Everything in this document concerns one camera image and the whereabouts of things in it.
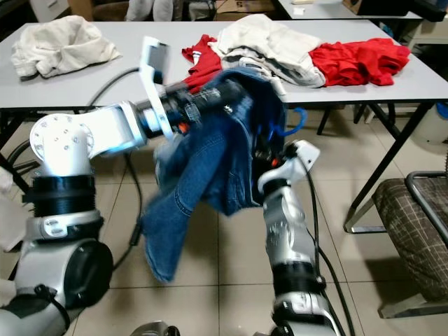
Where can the small white table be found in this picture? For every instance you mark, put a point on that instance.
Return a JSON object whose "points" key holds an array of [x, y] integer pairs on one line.
{"points": [[322, 10]]}

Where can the beige crumpled garment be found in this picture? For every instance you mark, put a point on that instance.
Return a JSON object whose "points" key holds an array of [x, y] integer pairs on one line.
{"points": [[273, 45]]}

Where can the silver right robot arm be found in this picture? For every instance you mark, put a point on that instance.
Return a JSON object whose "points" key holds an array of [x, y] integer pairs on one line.
{"points": [[287, 231]]}

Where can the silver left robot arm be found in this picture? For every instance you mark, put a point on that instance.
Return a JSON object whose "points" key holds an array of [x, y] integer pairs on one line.
{"points": [[66, 147]]}

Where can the person's legs in grey trousers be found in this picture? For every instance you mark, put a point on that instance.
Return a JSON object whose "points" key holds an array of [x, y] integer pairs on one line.
{"points": [[154, 10]]}

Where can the white table with black legs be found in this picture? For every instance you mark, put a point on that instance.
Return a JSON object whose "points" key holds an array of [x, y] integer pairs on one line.
{"points": [[56, 87]]}

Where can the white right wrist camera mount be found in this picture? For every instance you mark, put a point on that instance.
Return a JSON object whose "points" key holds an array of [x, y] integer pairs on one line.
{"points": [[301, 154]]}

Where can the brown cardboard box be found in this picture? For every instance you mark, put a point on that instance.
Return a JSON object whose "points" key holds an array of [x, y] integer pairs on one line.
{"points": [[245, 8]]}

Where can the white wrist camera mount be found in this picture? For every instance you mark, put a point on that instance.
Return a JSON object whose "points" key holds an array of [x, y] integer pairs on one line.
{"points": [[154, 56], [301, 154]]}

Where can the off-white garment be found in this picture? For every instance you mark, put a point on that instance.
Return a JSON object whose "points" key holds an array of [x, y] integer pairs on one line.
{"points": [[63, 45]]}

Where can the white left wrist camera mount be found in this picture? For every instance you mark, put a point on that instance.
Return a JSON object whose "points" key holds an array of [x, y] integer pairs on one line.
{"points": [[154, 56]]}

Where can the blue denim garment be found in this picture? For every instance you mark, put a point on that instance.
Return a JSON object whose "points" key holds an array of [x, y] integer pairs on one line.
{"points": [[203, 182]]}

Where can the small red garment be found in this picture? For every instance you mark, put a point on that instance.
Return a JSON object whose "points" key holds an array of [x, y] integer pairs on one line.
{"points": [[203, 66]]}

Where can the large red garment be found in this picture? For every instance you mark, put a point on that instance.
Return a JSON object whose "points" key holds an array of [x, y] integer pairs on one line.
{"points": [[357, 63]]}

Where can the brown checked chair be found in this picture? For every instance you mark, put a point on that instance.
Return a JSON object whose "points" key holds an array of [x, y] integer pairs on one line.
{"points": [[409, 224]]}

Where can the blue plastic hanger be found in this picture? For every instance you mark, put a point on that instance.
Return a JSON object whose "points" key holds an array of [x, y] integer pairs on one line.
{"points": [[304, 120]]}

